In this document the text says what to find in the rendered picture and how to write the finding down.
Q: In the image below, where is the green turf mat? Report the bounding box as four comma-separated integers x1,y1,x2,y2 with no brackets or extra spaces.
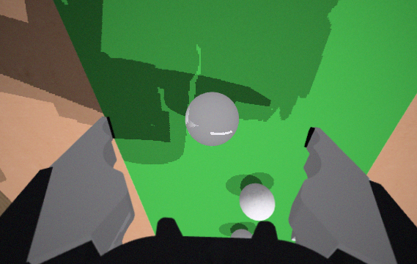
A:
53,0,417,243

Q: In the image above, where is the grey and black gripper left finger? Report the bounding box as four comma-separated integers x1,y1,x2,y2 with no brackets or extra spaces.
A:
0,117,135,264

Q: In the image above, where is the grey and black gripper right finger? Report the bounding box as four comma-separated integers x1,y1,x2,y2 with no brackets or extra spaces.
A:
288,127,417,264

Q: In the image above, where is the white ball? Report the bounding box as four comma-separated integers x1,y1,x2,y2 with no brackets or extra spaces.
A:
230,229,252,238
239,183,275,221
185,92,239,146

